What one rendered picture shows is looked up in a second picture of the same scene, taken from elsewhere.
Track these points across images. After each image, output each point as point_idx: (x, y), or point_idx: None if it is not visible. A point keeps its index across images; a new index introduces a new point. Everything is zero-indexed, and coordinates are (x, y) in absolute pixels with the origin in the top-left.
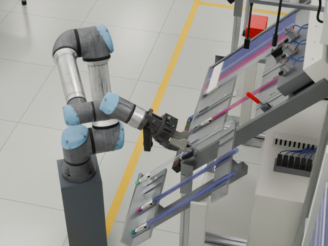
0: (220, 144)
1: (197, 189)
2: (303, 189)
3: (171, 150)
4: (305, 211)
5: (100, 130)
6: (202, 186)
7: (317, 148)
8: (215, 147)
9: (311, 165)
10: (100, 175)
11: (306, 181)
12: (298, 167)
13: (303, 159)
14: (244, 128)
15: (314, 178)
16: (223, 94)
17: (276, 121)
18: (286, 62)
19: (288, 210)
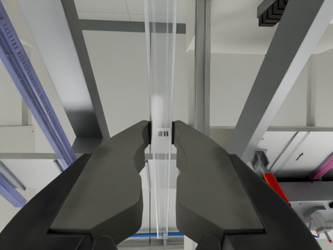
0: (147, 169)
1: (53, 12)
2: (236, 1)
3: (48, 186)
4: (196, 1)
5: None
6: (61, 40)
7: (200, 113)
8: (309, 7)
9: (261, 26)
10: None
11: (250, 3)
12: (268, 12)
13: (276, 21)
14: (258, 119)
15: (195, 66)
16: None
17: (230, 146)
18: (305, 207)
19: None
